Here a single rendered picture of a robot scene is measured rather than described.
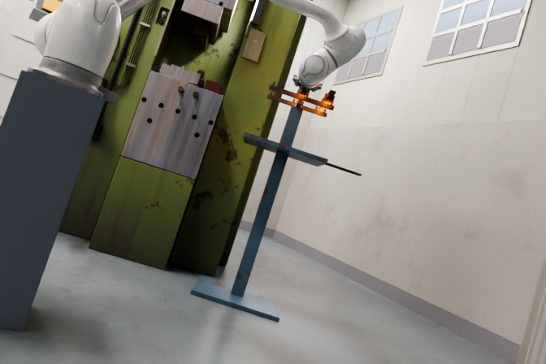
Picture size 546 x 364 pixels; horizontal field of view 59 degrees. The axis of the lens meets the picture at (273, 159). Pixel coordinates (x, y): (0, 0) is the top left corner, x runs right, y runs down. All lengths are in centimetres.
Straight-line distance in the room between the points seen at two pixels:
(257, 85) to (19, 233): 172
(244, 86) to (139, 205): 86
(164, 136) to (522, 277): 242
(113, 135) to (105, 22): 138
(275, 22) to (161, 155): 99
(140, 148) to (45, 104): 121
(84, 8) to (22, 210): 52
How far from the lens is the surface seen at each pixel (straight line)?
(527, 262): 358
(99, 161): 270
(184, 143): 246
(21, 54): 627
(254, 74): 273
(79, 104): 130
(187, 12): 265
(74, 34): 135
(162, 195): 246
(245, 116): 269
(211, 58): 308
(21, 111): 131
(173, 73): 257
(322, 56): 181
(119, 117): 270
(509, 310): 361
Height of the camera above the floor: 49
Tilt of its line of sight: 5 degrees up
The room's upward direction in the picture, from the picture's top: 18 degrees clockwise
